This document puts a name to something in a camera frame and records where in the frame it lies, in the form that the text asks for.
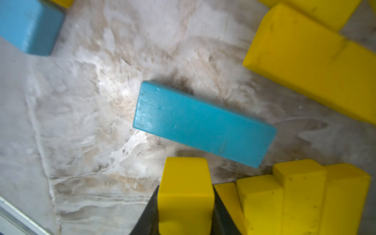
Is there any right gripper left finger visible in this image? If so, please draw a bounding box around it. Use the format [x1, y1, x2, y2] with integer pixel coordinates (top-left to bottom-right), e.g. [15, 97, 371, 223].
[130, 186, 160, 235]

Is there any light blue block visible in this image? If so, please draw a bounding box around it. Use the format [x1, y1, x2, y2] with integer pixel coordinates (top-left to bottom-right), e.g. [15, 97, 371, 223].
[1, 0, 65, 56]

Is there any yellow block pile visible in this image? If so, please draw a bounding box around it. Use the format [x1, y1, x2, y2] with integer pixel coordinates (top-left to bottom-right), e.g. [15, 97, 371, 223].
[214, 159, 371, 235]

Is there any long yellow block diagonal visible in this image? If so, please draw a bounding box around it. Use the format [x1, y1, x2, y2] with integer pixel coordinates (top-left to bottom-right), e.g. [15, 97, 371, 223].
[243, 4, 376, 124]

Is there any long teal block centre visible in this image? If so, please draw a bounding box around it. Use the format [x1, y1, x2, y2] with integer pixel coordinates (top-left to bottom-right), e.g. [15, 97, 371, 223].
[133, 81, 277, 168]

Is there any small yellow cube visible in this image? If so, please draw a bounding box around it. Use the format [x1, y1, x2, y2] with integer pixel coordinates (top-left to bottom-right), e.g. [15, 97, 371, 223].
[157, 157, 215, 235]

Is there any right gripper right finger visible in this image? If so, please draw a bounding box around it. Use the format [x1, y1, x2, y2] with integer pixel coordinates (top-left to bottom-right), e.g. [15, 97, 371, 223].
[211, 186, 242, 235]

